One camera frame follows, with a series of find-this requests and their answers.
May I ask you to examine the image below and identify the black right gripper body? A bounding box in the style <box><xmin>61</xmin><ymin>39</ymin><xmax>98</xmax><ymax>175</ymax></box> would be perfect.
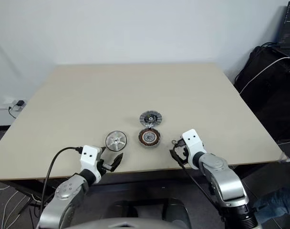
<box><xmin>178</xmin><ymin>146</ymin><xmax>190</xmax><ymax>166</ymax></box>

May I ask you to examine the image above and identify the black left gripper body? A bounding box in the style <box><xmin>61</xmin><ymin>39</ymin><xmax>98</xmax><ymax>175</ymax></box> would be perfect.
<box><xmin>98</xmin><ymin>157</ymin><xmax>114</xmax><ymax>174</ymax></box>

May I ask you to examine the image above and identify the silver spoked motor rotor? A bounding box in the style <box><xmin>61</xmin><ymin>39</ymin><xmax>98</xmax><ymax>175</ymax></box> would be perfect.
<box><xmin>104</xmin><ymin>130</ymin><xmax>130</xmax><ymax>152</ymax></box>

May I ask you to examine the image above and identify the copper wound motor stator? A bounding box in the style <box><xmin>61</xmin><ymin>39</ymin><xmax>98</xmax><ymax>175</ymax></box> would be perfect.
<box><xmin>137</xmin><ymin>127</ymin><xmax>162</xmax><ymax>149</ymax></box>

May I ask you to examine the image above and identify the small grey round object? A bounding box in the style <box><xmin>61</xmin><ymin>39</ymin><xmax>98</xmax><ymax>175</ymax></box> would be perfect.
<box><xmin>139</xmin><ymin>109</ymin><xmax>162</xmax><ymax>127</ymax></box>

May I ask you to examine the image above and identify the dark rounded shape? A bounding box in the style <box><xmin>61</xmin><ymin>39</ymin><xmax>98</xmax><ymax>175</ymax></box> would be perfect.
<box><xmin>163</xmin><ymin>197</ymin><xmax>191</xmax><ymax>226</ymax></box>

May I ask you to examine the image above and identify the clear table corner guard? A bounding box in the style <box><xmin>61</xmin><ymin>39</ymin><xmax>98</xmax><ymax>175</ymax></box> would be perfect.
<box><xmin>277</xmin><ymin>150</ymin><xmax>290</xmax><ymax>164</ymax></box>

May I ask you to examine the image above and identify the large black bag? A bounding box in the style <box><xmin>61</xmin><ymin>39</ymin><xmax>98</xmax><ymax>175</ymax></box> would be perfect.
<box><xmin>234</xmin><ymin>45</ymin><xmax>290</xmax><ymax>144</ymax></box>

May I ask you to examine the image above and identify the blue jeans person leg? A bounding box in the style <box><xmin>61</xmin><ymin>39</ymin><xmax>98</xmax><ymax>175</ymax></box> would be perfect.
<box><xmin>254</xmin><ymin>187</ymin><xmax>290</xmax><ymax>225</ymax></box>

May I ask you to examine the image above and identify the open black laptop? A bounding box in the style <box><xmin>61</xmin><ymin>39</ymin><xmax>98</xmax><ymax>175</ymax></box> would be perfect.
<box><xmin>277</xmin><ymin>1</ymin><xmax>290</xmax><ymax>60</ymax></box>

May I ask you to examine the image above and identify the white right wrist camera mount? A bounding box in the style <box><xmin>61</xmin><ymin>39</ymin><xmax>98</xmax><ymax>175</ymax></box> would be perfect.
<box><xmin>180</xmin><ymin>129</ymin><xmax>207</xmax><ymax>169</ymax></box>

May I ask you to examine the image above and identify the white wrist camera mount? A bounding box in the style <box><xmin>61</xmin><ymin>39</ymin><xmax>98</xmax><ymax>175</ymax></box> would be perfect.
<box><xmin>79</xmin><ymin>145</ymin><xmax>103</xmax><ymax>184</ymax></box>
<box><xmin>180</xmin><ymin>129</ymin><xmax>207</xmax><ymax>169</ymax></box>

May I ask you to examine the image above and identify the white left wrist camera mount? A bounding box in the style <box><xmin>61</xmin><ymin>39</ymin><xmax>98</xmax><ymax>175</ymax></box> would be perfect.
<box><xmin>79</xmin><ymin>145</ymin><xmax>103</xmax><ymax>184</ymax></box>

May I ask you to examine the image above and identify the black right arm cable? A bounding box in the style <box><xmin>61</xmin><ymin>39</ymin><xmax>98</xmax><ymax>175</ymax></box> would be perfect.
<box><xmin>180</xmin><ymin>163</ymin><xmax>222</xmax><ymax>212</ymax></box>

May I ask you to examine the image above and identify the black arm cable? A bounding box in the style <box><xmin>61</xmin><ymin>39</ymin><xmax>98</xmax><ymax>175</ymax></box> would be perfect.
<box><xmin>41</xmin><ymin>146</ymin><xmax>83</xmax><ymax>215</ymax></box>
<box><xmin>180</xmin><ymin>163</ymin><xmax>222</xmax><ymax>212</ymax></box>

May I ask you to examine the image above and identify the black metal table frame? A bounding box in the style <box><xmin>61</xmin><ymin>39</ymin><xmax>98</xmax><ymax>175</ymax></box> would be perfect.
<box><xmin>0</xmin><ymin>164</ymin><xmax>234</xmax><ymax>203</ymax></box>

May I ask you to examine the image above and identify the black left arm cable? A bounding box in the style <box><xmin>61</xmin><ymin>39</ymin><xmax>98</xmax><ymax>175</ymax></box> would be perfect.
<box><xmin>41</xmin><ymin>146</ymin><xmax>83</xmax><ymax>215</ymax></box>

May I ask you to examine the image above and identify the thin black adapter cable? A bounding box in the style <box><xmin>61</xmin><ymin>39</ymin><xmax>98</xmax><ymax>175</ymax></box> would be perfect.
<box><xmin>8</xmin><ymin>104</ymin><xmax>18</xmax><ymax>118</ymax></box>

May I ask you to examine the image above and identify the tangled white floor cable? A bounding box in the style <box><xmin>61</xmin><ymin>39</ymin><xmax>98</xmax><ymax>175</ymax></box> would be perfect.
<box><xmin>0</xmin><ymin>180</ymin><xmax>42</xmax><ymax>229</ymax></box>

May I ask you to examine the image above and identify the white wall power strip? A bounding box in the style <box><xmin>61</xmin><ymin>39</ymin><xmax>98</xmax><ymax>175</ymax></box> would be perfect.
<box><xmin>1</xmin><ymin>97</ymin><xmax>28</xmax><ymax>112</ymax></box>

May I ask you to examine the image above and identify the long white cable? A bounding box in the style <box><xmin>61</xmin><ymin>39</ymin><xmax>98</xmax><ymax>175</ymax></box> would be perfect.
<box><xmin>239</xmin><ymin>56</ymin><xmax>290</xmax><ymax>94</ymax></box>

